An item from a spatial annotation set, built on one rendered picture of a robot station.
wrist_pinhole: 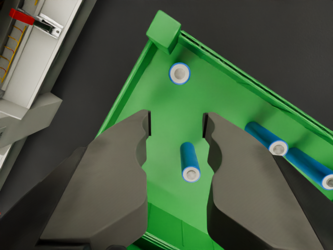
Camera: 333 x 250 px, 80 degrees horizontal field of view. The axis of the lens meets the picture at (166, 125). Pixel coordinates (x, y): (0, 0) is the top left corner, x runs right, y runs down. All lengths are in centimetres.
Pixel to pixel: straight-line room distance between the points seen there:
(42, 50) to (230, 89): 37
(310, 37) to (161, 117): 50
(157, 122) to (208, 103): 6
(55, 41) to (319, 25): 61
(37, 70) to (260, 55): 52
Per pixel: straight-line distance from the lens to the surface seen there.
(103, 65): 59
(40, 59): 49
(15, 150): 74
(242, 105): 25
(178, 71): 17
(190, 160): 20
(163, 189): 28
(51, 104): 61
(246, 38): 59
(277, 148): 20
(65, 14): 47
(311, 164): 26
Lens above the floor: 56
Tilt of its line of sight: 74 degrees down
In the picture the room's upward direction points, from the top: 172 degrees counter-clockwise
